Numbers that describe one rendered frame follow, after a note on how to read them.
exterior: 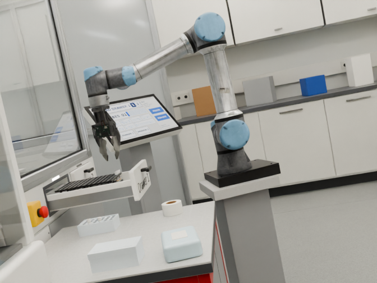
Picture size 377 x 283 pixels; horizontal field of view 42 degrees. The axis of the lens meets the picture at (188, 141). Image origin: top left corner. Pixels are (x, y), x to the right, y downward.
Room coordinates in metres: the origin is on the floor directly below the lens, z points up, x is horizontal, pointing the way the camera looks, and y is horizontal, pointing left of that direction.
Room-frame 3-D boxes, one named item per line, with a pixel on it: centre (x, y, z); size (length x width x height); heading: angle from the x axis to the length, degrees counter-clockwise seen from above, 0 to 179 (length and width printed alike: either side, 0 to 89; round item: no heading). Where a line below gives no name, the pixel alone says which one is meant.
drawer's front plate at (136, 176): (1.87, 0.21, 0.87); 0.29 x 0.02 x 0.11; 175
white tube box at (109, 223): (1.64, 0.35, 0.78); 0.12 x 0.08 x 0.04; 84
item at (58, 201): (1.89, 0.42, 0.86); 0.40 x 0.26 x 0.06; 85
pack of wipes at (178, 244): (1.24, 0.07, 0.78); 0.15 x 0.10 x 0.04; 5
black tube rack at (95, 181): (1.89, 0.41, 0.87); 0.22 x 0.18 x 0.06; 85
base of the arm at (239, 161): (2.07, -0.17, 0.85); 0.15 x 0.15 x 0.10
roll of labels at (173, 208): (1.67, 0.10, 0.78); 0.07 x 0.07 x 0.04
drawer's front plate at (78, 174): (2.21, 0.50, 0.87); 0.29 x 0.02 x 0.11; 175
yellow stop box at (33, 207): (1.57, 0.54, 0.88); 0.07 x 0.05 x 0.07; 175
